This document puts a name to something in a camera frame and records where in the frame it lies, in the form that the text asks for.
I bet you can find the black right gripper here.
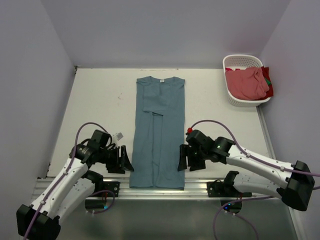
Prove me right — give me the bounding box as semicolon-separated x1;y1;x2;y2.
177;143;208;172

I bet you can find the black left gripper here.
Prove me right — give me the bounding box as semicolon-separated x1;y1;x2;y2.
98;144;134;174

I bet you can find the teal blue t shirt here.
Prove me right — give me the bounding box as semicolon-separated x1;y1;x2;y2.
129;76;185;190

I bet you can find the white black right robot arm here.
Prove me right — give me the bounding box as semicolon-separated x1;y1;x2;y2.
177;130;315;212

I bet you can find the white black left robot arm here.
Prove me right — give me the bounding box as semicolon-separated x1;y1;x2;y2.
16;129;134;240

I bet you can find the pink t shirt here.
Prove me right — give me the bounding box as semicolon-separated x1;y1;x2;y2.
225;66;270;101

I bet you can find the white perforated laundry basket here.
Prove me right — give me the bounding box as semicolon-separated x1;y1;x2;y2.
222;54;271;108

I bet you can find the red green patterned cloth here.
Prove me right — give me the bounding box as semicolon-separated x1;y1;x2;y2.
261;66;274;100

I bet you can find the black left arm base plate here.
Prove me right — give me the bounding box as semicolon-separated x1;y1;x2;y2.
101;181;120;198

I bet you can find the aluminium table edge rail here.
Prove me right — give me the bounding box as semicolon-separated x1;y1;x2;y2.
31;177;296;200

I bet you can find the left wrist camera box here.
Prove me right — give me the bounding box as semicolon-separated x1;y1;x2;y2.
111;132;124;146

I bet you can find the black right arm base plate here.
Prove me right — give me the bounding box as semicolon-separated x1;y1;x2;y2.
206;179;252;198

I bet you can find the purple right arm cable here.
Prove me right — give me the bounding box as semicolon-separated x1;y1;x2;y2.
186;119;320;240

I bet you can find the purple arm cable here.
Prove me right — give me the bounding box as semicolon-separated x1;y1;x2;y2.
22;121;116;240
186;119;320;240

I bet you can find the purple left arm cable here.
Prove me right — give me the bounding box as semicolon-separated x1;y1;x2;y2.
22;121;116;240

